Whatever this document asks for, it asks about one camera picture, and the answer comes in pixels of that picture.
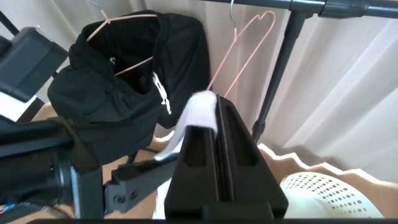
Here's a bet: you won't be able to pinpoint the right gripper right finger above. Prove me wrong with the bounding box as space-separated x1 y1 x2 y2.
216 94 289 219

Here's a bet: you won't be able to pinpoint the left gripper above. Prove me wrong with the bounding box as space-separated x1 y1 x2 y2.
0 146 105 219

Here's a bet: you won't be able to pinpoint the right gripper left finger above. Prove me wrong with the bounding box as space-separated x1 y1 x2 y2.
164 126 219 219

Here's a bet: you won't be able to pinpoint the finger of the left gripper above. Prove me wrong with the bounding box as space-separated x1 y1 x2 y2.
104 154 180 215

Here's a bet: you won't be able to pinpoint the white garment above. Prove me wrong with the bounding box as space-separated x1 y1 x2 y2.
151 90 219 219

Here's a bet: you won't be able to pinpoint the black shorts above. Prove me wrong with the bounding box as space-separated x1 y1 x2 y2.
47 9 211 166

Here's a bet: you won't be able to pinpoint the pink clothes hanger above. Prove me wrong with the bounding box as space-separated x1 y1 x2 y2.
86 0 159 77
206 0 277 99

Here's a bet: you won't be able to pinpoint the white laundry basket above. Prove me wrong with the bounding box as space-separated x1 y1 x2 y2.
279 171 386 219

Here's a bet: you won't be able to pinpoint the black clothes rack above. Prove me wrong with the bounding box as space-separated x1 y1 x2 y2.
0 0 398 163

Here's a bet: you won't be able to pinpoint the beige curtain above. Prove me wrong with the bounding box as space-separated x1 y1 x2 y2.
0 0 398 184

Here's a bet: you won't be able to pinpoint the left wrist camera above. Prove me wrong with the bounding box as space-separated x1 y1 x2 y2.
0 26 102 175

